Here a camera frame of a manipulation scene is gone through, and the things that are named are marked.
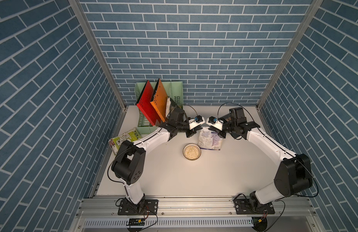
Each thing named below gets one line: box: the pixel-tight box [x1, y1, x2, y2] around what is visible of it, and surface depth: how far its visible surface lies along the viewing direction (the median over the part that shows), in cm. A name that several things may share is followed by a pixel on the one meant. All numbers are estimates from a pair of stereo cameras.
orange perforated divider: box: [149, 78, 168, 123], surface depth 91 cm
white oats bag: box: [197, 126, 224, 151], surface depth 90 cm
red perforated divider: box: [135, 80, 161, 127], surface depth 88 cm
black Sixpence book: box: [165, 96, 180, 118], surface depth 95 cm
